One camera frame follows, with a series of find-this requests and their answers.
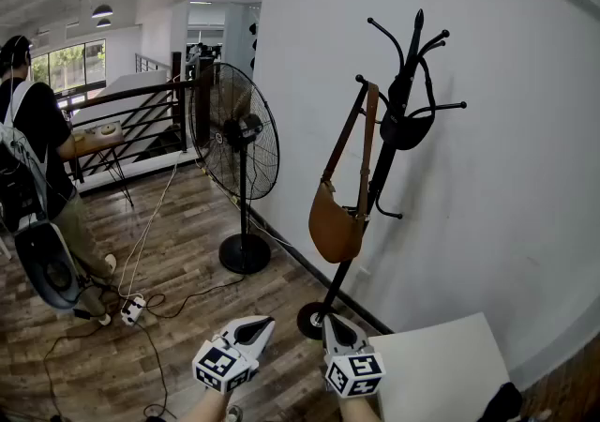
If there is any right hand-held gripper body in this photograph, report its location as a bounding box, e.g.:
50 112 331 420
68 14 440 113
322 342 386 399

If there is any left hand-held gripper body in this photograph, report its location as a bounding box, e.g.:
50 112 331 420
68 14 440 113
191 324 261 396

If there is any black metal coat rack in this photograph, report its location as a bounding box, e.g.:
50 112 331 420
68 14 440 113
296 8 468 341

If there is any person's left forearm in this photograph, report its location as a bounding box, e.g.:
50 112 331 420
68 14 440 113
180 386 235 422

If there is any person's right forearm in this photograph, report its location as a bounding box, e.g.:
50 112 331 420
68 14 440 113
337 392 377 422

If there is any black shoulder bag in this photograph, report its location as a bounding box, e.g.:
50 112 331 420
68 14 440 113
379 56 437 152

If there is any white square table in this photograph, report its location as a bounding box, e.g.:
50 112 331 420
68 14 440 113
367 311 512 422

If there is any white power strip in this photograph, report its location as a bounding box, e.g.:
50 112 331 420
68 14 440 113
120 295 147 327

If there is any black standing fan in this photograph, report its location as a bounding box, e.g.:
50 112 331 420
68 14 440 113
188 62 281 276

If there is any white rimmed dark chair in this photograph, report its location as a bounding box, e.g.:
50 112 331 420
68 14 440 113
13 220 84 311

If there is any small wooden folding table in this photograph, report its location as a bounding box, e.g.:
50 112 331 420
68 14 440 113
60 122 135 208

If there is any dark stair railing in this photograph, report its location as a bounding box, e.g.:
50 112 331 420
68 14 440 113
59 64 216 183

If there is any large window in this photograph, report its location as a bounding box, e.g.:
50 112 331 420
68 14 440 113
29 38 107 94

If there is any black floor cable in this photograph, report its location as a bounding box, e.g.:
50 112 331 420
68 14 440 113
41 316 171 420
143 273 246 319

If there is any white power cable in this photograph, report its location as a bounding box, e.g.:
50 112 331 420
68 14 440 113
116 151 183 300

